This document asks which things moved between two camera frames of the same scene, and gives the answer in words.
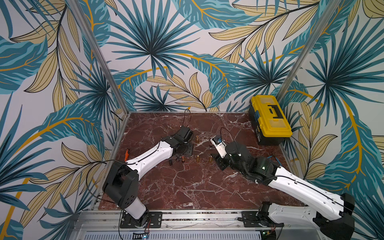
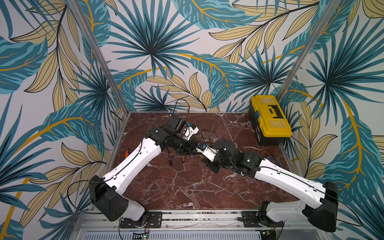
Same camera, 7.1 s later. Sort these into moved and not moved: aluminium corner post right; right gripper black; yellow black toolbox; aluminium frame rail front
Moved: right gripper black
Not moved: aluminium corner post right; aluminium frame rail front; yellow black toolbox
